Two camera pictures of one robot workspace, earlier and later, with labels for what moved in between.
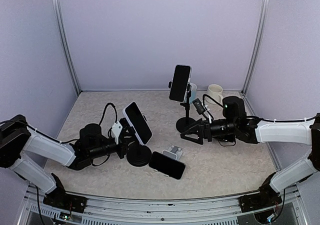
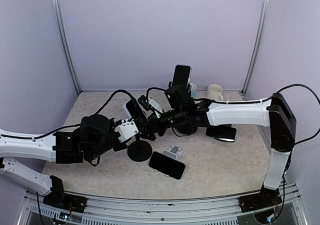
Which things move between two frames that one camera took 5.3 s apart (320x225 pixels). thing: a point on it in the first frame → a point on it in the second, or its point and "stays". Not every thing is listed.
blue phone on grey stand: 166,165 stays
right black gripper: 205,132 → 149,124
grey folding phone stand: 174,152 stays
